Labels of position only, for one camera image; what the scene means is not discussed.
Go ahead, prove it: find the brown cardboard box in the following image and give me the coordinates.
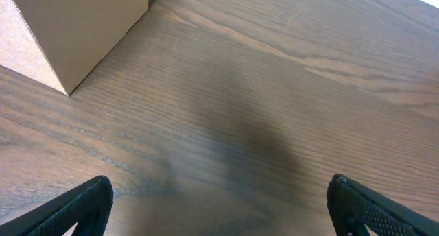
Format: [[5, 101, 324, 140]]
[[1, 0, 149, 95]]

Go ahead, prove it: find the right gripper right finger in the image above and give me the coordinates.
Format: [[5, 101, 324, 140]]
[[327, 174, 438, 236]]

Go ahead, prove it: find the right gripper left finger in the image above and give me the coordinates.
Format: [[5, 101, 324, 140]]
[[1, 176, 113, 236]]

